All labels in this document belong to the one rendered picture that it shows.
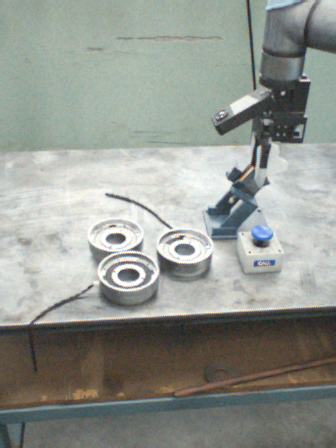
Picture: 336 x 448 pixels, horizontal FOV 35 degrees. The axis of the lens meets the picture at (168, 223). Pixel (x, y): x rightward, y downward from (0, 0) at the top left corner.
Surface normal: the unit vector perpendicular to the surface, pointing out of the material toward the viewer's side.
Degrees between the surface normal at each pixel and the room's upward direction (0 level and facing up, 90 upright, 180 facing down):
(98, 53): 90
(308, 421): 0
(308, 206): 0
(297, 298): 0
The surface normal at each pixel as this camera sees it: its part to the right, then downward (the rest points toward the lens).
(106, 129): 0.11, 0.58
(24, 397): 0.03, -0.82
